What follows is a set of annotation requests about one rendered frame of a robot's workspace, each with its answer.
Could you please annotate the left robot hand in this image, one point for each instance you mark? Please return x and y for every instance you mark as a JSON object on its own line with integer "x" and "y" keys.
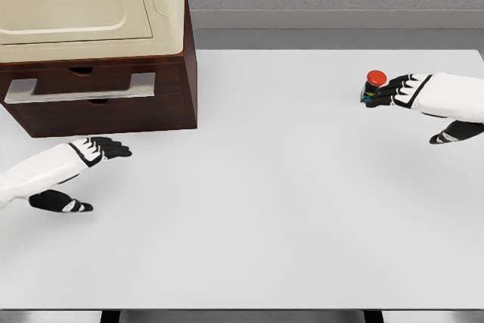
{"x": 49, "y": 166}

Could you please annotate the brown wooden cabinet cream top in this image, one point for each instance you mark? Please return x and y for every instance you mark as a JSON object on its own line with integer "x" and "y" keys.
{"x": 94, "y": 5}

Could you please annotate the black switch with red button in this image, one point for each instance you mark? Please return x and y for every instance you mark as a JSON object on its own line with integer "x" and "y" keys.
{"x": 376, "y": 76}

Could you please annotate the plain brown wooden drawer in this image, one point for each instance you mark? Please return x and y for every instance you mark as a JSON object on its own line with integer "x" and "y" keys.
{"x": 113, "y": 113}

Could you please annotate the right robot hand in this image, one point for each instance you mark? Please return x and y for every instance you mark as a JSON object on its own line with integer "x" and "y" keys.
{"x": 450, "y": 92}

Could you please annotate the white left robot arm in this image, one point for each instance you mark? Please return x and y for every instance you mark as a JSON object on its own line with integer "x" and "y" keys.
{"x": 5, "y": 188}

